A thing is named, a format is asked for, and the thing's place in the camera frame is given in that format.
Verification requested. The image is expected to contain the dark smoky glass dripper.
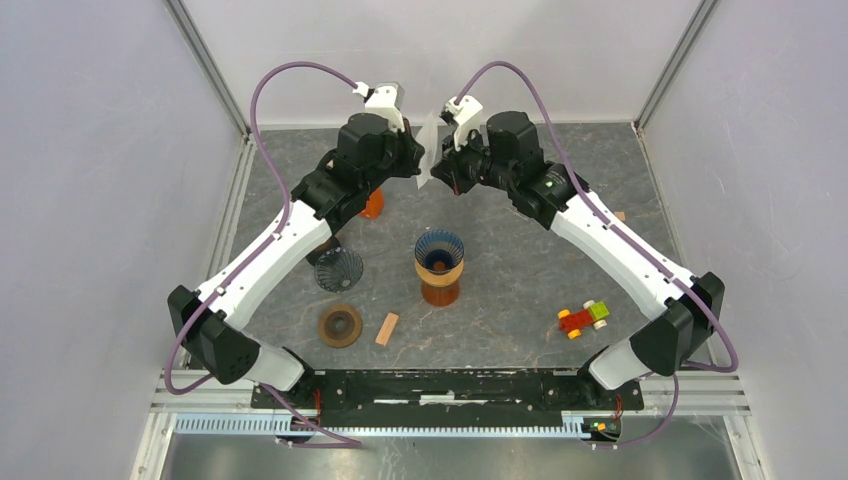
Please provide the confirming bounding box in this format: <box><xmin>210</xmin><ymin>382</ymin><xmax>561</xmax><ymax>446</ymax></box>
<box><xmin>314</xmin><ymin>247</ymin><xmax>364</xmax><ymax>293</ymax></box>

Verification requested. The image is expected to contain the orange coffee filter box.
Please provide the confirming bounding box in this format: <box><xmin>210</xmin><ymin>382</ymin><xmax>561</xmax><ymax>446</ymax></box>
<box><xmin>359</xmin><ymin>188</ymin><xmax>385</xmax><ymax>220</ymax></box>

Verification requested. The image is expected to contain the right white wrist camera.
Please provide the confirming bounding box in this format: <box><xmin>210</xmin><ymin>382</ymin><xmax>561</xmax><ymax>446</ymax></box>
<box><xmin>440</xmin><ymin>95</ymin><xmax>483</xmax><ymax>151</ymax></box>

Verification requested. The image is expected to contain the dark red cup carafe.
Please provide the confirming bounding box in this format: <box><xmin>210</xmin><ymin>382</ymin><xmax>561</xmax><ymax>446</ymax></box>
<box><xmin>305</xmin><ymin>236</ymin><xmax>341</xmax><ymax>266</ymax></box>

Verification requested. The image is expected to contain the long wooden block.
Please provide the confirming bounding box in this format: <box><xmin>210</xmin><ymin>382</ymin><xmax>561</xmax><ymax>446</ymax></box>
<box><xmin>375</xmin><ymin>312</ymin><xmax>399</xmax><ymax>346</ymax></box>

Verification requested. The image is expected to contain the dark wooden dripper ring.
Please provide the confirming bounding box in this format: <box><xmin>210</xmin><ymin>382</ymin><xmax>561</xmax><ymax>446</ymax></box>
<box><xmin>317</xmin><ymin>303</ymin><xmax>364</xmax><ymax>350</ymax></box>

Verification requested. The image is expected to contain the red green toy car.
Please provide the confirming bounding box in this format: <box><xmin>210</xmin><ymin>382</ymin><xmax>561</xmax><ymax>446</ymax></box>
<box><xmin>557</xmin><ymin>300</ymin><xmax>610</xmax><ymax>339</ymax></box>

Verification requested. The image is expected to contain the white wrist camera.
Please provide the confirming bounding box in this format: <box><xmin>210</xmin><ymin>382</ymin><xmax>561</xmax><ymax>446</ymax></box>
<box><xmin>440</xmin><ymin>95</ymin><xmax>483</xmax><ymax>151</ymax></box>
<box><xmin>352</xmin><ymin>82</ymin><xmax>407</xmax><ymax>132</ymax></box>

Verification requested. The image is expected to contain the blue glass dripper cone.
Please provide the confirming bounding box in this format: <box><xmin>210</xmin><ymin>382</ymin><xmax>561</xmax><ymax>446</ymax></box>
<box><xmin>414</xmin><ymin>229</ymin><xmax>465</xmax><ymax>272</ymax></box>

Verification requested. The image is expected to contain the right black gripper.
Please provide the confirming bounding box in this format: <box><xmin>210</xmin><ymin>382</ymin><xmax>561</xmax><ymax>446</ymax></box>
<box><xmin>432</xmin><ymin>125</ymin><xmax>516</xmax><ymax>197</ymax></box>

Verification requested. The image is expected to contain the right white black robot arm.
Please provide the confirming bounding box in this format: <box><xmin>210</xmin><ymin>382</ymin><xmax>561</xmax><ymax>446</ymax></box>
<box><xmin>431</xmin><ymin>110</ymin><xmax>725</xmax><ymax>408</ymax></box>

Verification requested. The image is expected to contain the white paper coffee filter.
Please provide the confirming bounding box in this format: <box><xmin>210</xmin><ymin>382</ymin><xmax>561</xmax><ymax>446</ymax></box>
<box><xmin>415</xmin><ymin>111</ymin><xmax>439</xmax><ymax>190</ymax></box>

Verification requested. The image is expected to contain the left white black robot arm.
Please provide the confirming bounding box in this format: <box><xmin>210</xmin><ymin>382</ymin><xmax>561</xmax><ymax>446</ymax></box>
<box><xmin>166</xmin><ymin>113</ymin><xmax>425</xmax><ymax>408</ymax></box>

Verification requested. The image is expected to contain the light wooden dripper ring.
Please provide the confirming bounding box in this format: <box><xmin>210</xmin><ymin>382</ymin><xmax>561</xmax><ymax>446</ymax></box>
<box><xmin>414</xmin><ymin>259</ymin><xmax>465</xmax><ymax>288</ymax></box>

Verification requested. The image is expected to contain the white slotted cable duct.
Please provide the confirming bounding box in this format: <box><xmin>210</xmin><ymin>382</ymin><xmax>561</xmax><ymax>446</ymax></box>
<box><xmin>173</xmin><ymin>413</ymin><xmax>612</xmax><ymax>440</ymax></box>

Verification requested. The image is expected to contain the amber glass carafe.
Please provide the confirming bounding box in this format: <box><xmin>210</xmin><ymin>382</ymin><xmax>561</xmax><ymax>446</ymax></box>
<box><xmin>421</xmin><ymin>283</ymin><xmax>460</xmax><ymax>308</ymax></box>

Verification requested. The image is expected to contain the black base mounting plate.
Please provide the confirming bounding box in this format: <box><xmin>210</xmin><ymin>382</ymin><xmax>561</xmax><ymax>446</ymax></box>
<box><xmin>282</xmin><ymin>368</ymin><xmax>644</xmax><ymax>428</ymax></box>

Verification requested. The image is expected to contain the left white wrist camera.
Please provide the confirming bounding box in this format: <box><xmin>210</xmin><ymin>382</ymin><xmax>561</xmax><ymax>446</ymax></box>
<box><xmin>352</xmin><ymin>82</ymin><xmax>407</xmax><ymax>132</ymax></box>

